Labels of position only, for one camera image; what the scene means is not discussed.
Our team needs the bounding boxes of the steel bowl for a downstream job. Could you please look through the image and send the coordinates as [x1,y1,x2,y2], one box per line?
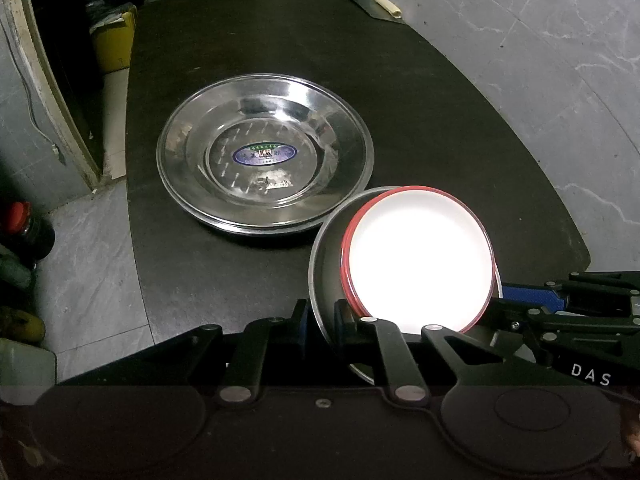
[307,185,504,386]

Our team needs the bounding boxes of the white bowl red rim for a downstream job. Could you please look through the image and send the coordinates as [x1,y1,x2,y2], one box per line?
[340,185,497,334]

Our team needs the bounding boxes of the steel plate with sticker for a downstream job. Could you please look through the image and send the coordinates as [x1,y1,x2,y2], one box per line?
[155,74,374,220]

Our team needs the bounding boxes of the yellow bin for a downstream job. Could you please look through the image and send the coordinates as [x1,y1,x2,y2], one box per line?
[90,4,137,74]

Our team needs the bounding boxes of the cleaver with cream handle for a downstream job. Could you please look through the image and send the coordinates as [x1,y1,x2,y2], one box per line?
[352,0,404,24]

